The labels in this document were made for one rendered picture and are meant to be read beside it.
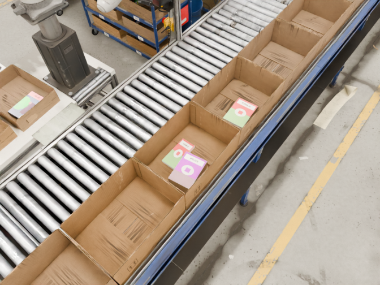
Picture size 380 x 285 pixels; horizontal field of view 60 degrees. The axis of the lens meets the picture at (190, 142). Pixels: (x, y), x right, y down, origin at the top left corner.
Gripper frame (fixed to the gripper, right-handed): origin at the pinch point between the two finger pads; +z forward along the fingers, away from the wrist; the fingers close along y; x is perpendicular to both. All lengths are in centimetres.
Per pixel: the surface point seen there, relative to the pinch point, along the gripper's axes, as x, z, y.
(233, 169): 4, 107, -69
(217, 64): 21, 51, -4
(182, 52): 20.2, 26.4, -9.3
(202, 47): 20.7, 33.5, 3.0
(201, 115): -4, 80, -59
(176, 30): 12.3, 15.8, -1.9
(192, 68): 20.7, 40.7, -16.5
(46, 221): 20, 50, -139
